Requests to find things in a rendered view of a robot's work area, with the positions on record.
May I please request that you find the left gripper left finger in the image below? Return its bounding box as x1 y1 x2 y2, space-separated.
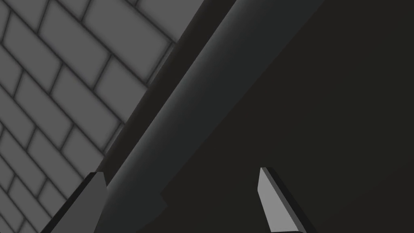
40 172 108 233

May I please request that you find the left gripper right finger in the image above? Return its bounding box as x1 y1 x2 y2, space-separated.
257 167 317 233

